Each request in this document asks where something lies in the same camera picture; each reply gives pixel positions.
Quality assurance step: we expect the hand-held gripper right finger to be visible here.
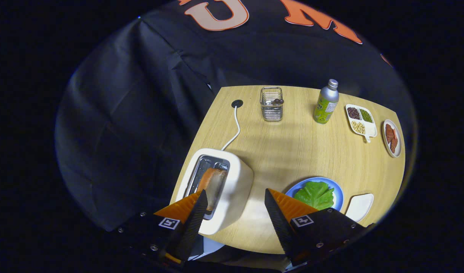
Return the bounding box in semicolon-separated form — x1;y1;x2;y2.
264;188;376;267

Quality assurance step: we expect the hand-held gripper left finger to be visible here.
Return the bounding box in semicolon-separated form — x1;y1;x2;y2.
115;189;209;267

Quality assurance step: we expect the toasted bread slice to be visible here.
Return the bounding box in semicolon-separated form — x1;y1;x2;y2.
197;168;228;211

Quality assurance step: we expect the green lettuce leaf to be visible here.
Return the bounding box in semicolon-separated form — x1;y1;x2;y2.
294;181;335;211

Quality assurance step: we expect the white toaster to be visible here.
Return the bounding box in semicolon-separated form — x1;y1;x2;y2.
175;148;254;235

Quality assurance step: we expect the blue round plate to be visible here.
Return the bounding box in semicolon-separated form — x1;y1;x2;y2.
285;177;344;212

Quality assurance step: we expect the white square plate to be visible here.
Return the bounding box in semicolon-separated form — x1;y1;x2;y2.
346;193;374;223

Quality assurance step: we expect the metal bottle with green label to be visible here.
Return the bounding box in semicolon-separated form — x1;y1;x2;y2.
313;79;339;125

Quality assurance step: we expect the white divided dish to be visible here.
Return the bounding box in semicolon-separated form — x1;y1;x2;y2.
345;104;378;143

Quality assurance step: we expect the white oval plate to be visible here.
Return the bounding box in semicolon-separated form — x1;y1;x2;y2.
382;119;402;158

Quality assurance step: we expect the white toaster cable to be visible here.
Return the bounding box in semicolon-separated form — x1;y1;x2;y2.
221;105;241;151

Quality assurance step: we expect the wire mesh basket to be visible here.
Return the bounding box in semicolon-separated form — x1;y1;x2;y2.
260;87;284;122

